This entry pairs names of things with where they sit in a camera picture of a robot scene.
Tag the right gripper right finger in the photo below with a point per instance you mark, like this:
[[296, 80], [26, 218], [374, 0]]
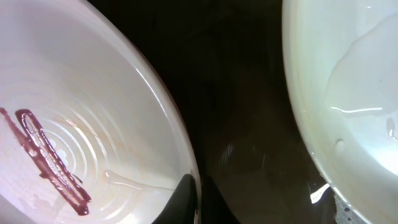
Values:
[[214, 209]]

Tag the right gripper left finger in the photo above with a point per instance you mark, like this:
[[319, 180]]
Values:
[[181, 207]]

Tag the white plate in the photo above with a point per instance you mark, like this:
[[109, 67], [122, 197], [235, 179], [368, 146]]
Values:
[[340, 59], [89, 133]]

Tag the brown serving tray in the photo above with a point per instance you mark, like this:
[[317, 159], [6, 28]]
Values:
[[221, 61]]

